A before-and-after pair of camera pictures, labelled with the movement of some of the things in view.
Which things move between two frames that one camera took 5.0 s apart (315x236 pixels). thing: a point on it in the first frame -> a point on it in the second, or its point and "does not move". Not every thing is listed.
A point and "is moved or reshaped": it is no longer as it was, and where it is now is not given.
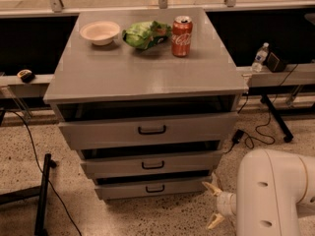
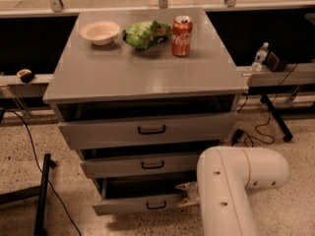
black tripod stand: [40, 190] does not move
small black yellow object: [26, 75] does not move
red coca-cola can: [181, 35] does not move
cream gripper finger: [216, 191] -> [184, 186]
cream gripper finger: [216, 218] -> [187, 203]
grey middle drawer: [164, 165] does not move
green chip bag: [145, 34] does not move
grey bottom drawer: [133, 188] is moved or reshaped
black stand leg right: [288, 136] does not move
